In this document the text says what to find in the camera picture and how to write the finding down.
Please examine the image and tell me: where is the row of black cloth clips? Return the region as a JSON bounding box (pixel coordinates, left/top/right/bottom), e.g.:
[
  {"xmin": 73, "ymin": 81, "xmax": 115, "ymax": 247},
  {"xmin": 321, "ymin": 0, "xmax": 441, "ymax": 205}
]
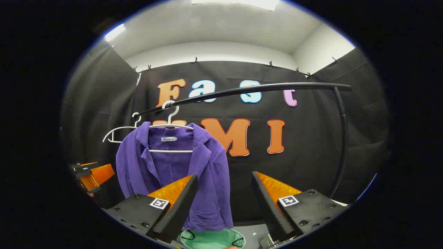
[{"xmin": 133, "ymin": 56, "xmax": 339, "ymax": 78}]

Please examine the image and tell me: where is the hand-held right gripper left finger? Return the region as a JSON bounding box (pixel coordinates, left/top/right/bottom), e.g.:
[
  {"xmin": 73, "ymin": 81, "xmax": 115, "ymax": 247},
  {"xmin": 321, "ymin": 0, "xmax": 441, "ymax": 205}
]
[{"xmin": 103, "ymin": 174, "xmax": 199, "ymax": 243}]

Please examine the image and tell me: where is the white clothes hanger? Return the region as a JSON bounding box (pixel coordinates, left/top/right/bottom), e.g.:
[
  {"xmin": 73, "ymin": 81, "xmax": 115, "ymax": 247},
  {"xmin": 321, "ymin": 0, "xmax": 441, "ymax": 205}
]
[
  {"xmin": 103, "ymin": 112, "xmax": 142, "ymax": 144},
  {"xmin": 148, "ymin": 100, "xmax": 194, "ymax": 153}
]

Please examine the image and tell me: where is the ceiling light panel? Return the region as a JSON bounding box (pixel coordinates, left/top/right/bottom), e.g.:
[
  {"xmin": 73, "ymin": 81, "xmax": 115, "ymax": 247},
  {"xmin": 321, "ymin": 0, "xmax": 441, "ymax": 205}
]
[{"xmin": 105, "ymin": 24, "xmax": 126, "ymax": 42}]

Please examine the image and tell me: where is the green laundry hamper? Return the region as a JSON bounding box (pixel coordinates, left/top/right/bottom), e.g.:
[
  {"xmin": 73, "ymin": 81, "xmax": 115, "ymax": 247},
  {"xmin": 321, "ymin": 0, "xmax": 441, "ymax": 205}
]
[{"xmin": 180, "ymin": 228, "xmax": 246, "ymax": 249}]

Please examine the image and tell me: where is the purple corduroy jacket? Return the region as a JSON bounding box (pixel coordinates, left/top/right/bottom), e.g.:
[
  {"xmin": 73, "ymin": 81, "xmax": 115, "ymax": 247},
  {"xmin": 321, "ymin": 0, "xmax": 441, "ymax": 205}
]
[{"xmin": 116, "ymin": 121, "xmax": 234, "ymax": 232}]

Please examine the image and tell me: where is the black clothes rack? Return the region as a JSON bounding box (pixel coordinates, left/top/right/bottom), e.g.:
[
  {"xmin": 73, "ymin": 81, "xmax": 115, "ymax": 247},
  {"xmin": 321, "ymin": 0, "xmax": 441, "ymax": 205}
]
[{"xmin": 133, "ymin": 82, "xmax": 352, "ymax": 198}]

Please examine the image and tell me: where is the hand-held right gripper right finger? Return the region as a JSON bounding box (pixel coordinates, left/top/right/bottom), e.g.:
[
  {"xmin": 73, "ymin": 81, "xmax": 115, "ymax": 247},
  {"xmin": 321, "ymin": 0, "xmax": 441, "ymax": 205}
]
[{"xmin": 251, "ymin": 171, "xmax": 351, "ymax": 242}]

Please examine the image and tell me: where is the black backdrop cloth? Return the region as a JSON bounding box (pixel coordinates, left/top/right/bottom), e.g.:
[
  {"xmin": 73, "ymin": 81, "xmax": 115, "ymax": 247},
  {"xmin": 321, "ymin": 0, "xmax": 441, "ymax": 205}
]
[{"xmin": 61, "ymin": 45, "xmax": 391, "ymax": 222}]

